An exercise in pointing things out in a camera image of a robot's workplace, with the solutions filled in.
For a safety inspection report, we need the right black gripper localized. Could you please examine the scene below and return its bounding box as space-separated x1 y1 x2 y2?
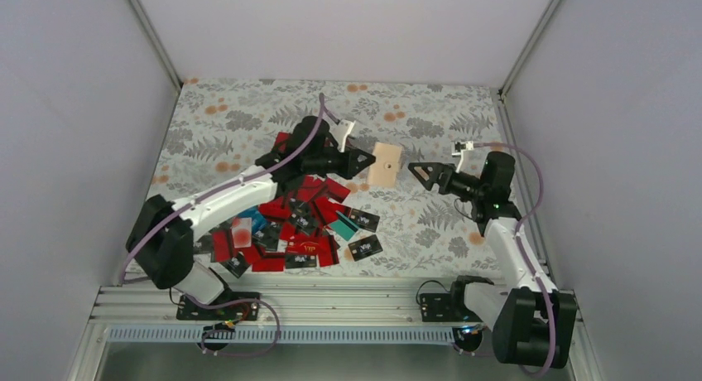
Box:
407 162 485 202

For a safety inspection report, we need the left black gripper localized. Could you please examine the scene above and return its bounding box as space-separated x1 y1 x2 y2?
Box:
303 143 375 181

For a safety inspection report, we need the beige leather card holder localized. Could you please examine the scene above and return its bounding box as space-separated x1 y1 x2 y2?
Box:
367 142 402 188

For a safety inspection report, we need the black vip card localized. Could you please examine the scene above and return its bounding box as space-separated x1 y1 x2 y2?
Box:
285 253 317 269
348 208 380 233
348 234 383 262

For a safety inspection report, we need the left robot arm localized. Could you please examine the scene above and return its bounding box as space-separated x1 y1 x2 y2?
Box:
126 116 376 319

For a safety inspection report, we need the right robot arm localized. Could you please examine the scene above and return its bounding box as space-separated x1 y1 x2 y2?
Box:
408 152 577 376

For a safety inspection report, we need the red card pile right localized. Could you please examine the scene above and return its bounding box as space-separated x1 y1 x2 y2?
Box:
324 178 351 203

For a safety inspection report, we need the teal card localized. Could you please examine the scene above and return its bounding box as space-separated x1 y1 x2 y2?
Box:
328 211 360 242

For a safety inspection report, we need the red card top left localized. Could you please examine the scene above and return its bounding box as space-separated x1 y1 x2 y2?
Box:
272 132 290 153

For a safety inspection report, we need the blue card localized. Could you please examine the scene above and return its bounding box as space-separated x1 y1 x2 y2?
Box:
237 206 268 234

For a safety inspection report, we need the black vip card bottom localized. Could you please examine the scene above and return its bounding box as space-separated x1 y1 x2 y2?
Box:
285 253 317 269

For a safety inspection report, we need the white card red spot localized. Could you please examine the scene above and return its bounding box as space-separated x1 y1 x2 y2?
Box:
231 217 252 249

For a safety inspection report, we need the red card bottom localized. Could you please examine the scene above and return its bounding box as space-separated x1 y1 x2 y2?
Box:
252 256 286 272

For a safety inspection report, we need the floral table mat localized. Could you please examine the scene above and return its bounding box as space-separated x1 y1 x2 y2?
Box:
123 77 541 281

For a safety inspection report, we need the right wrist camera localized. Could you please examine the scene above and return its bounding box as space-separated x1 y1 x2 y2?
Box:
451 141 474 172

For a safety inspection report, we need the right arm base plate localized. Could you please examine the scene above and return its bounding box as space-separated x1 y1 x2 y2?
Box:
418 293 481 323

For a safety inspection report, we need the aluminium rail frame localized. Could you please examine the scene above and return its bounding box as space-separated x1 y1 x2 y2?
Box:
65 272 604 381

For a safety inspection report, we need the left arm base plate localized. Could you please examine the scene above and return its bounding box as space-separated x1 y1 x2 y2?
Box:
175 292 261 322

